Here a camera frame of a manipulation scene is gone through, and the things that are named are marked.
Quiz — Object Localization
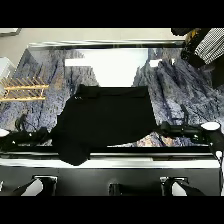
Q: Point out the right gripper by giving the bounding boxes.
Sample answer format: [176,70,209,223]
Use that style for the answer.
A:
[159,121,185,136]

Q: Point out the black garment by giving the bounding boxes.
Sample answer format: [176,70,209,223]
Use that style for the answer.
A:
[49,84,158,167]

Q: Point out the checked shirt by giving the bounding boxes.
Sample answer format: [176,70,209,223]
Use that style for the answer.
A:
[194,28,224,65]

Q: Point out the silver frame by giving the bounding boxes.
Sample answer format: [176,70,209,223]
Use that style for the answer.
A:
[0,151,222,196]

